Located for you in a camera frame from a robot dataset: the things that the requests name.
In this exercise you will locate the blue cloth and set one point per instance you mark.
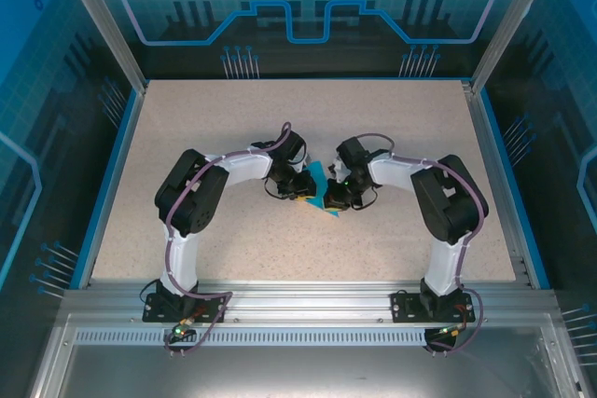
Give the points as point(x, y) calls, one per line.
point(319, 193)

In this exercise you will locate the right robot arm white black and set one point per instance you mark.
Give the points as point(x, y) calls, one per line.
point(448, 202)

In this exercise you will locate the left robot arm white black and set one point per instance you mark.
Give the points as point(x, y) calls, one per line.
point(186, 193)

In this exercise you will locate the blue table edge strip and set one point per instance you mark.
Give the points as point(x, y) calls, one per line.
point(113, 183)
point(501, 146)

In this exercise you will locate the small green LED board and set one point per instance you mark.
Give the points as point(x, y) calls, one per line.
point(450, 332)
point(179, 332)

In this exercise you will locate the blue printed side panel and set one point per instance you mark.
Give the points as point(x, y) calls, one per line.
point(37, 90)
point(559, 90)

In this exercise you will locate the long aluminium mounting rail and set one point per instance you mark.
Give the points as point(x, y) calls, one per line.
point(308, 297)

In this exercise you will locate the aluminium side rail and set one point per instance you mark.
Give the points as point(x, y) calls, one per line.
point(482, 137)

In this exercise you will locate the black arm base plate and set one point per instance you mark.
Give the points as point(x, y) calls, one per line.
point(151, 311)
point(403, 307)

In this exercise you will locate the aluminium frame post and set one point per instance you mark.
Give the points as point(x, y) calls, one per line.
point(510, 20)
point(103, 20)

